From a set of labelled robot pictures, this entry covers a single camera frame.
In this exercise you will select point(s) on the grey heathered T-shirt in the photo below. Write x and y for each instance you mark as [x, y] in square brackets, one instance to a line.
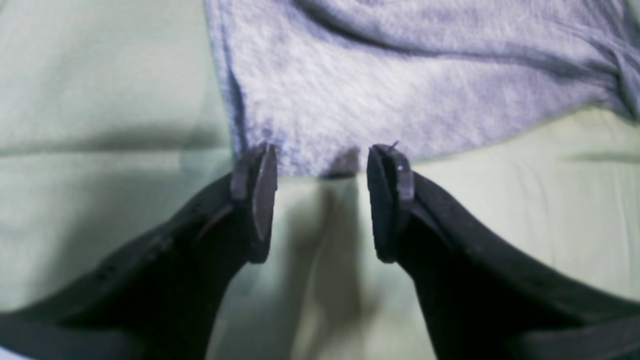
[322, 80]

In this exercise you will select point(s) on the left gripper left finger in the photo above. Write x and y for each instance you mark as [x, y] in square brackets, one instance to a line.
[157, 296]

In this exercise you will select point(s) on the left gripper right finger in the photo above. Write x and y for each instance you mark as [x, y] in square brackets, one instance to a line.
[482, 298]

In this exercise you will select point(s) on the olive green table cloth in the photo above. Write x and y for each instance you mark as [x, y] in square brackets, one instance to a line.
[111, 119]

